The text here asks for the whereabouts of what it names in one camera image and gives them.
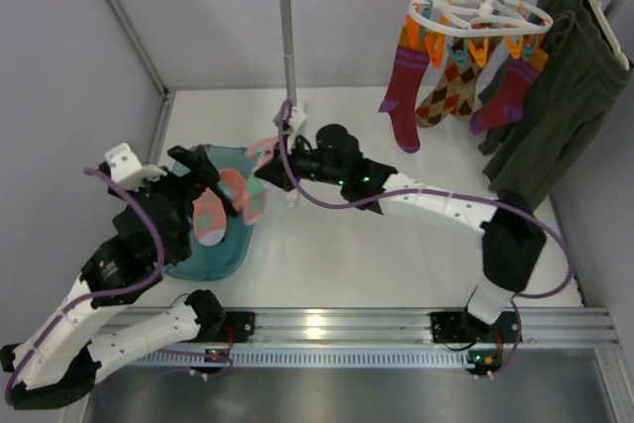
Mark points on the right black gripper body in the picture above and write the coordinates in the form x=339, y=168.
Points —
x=276, y=168

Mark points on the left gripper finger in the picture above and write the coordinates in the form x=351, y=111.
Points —
x=223, y=200
x=201, y=170

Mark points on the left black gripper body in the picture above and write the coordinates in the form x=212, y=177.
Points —
x=196, y=177

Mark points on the pink patterned sock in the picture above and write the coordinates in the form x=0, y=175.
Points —
x=253, y=200
x=210, y=220

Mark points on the maroon purple sock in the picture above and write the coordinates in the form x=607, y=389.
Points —
x=506, y=104
x=399, y=102

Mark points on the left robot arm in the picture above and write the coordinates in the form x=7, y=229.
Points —
x=69, y=355

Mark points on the white round clip hanger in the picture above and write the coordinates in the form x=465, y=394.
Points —
x=468, y=19

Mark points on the white clothes hanger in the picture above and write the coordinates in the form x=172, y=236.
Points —
x=604, y=27

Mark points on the teal plastic basin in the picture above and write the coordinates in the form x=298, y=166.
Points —
x=219, y=261

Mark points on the argyle brown orange sock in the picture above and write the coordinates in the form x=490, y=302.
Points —
x=455, y=93

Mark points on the dark green shorts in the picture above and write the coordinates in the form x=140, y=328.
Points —
x=564, y=108

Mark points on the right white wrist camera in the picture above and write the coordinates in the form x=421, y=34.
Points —
x=292, y=118

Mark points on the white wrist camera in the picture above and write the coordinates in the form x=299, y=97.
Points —
x=127, y=170
x=292, y=118

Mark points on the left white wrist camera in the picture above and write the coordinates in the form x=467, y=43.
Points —
x=127, y=170

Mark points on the grey slotted cable duct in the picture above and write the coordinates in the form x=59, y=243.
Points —
x=259, y=357

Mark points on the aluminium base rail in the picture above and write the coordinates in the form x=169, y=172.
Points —
x=541, y=327

